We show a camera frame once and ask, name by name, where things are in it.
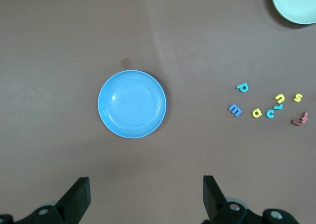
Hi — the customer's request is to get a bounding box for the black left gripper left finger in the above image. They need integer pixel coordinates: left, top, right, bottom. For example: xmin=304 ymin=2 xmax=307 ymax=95
xmin=14 ymin=176 xmax=91 ymax=224

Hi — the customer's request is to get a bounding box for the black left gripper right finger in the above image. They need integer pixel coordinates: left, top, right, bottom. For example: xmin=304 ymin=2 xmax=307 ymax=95
xmin=201 ymin=175 xmax=262 ymax=224

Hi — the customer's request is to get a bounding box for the blue foam letter m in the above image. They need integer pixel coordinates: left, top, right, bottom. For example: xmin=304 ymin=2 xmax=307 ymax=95
xmin=228 ymin=103 xmax=243 ymax=117

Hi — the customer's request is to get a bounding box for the yellow foam letter a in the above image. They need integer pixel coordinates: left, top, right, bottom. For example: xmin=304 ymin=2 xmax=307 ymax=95
xmin=251 ymin=107 xmax=263 ymax=119

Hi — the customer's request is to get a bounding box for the blue plate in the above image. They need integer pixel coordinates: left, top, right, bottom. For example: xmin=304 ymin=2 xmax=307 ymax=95
xmin=97 ymin=70 xmax=167 ymax=139

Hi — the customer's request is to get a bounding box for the brown table cover sheet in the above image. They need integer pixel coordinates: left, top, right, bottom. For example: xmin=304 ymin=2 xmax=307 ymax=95
xmin=0 ymin=0 xmax=316 ymax=224

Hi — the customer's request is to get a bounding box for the pale green plate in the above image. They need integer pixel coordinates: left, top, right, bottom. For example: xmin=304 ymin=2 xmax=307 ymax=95
xmin=271 ymin=0 xmax=316 ymax=25

